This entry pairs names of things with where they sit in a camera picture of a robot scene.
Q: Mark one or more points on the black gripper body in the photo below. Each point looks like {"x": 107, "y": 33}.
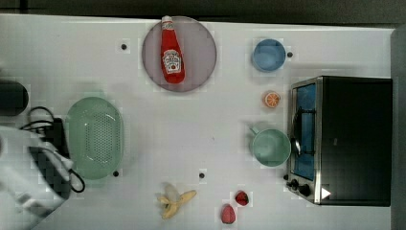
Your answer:
{"x": 59, "y": 137}

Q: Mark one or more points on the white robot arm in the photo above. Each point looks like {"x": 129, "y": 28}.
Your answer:
{"x": 35, "y": 179}

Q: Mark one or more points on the black toaster oven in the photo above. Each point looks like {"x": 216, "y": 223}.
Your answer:
{"x": 341, "y": 130}

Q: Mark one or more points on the pink strawberry toy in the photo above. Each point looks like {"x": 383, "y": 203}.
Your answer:
{"x": 228, "y": 215}

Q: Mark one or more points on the red ketchup bottle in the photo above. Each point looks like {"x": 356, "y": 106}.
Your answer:
{"x": 172, "y": 62}

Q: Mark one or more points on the red strawberry toy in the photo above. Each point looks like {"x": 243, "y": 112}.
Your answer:
{"x": 242, "y": 198}

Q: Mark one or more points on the grey round plate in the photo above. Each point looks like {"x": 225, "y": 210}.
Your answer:
{"x": 198, "y": 48}

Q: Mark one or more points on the black cylindrical container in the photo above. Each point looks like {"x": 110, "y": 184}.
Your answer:
{"x": 14, "y": 98}

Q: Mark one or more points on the blue bowl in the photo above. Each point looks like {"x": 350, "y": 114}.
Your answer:
{"x": 269, "y": 55}

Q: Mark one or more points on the green oval strainer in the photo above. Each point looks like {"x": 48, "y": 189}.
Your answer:
{"x": 95, "y": 137}

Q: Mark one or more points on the orange slice toy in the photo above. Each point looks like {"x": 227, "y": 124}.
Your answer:
{"x": 271, "y": 99}

